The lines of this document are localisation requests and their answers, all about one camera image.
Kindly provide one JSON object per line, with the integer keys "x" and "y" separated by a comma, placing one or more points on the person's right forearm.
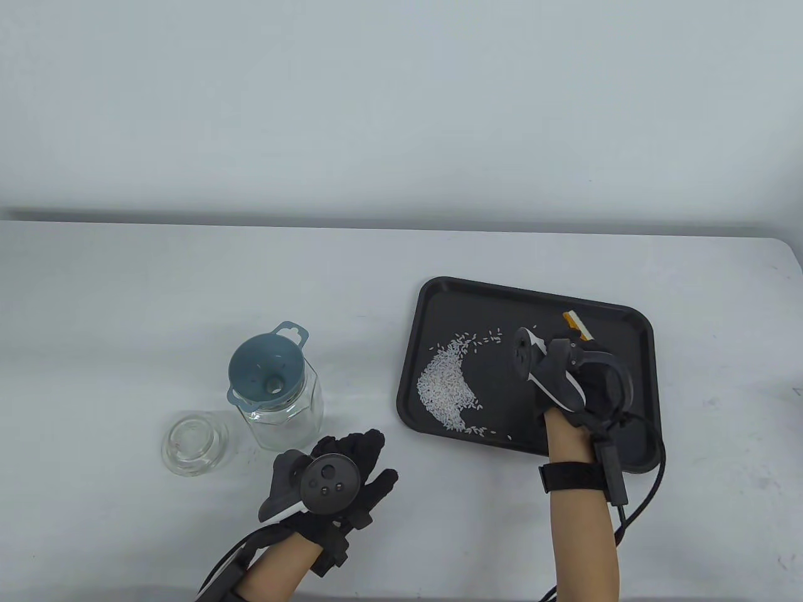
{"x": 580, "y": 533}

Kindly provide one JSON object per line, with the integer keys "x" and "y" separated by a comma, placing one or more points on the pile of white rice grains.
{"x": 442, "y": 389}

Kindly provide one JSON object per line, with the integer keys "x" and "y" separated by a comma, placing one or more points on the person's left forearm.
{"x": 276, "y": 567}

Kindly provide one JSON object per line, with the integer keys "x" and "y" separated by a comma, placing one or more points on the clear glass jar lid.
{"x": 191, "y": 442}

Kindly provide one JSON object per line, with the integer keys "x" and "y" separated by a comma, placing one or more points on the person's left thumb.
{"x": 384, "y": 484}

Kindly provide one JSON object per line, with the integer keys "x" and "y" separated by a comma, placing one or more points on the blue plastic funnel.
{"x": 266, "y": 367}

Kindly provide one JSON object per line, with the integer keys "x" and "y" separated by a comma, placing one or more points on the black left hand controller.
{"x": 323, "y": 480}

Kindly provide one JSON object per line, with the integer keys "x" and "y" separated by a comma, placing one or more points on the person's left hand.
{"x": 370, "y": 454}

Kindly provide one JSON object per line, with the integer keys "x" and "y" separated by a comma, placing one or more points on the person's right hand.
{"x": 599, "y": 385}

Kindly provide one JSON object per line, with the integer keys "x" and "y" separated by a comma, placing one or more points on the clear glass jar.
{"x": 295, "y": 414}

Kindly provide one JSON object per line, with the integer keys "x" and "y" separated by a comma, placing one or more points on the black white right hand controller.
{"x": 552, "y": 373}

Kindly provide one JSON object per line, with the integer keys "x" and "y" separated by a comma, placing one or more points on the black right wrist sensor module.
{"x": 611, "y": 470}

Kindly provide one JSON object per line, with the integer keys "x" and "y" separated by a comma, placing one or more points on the black rectangular tray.
{"x": 502, "y": 382}

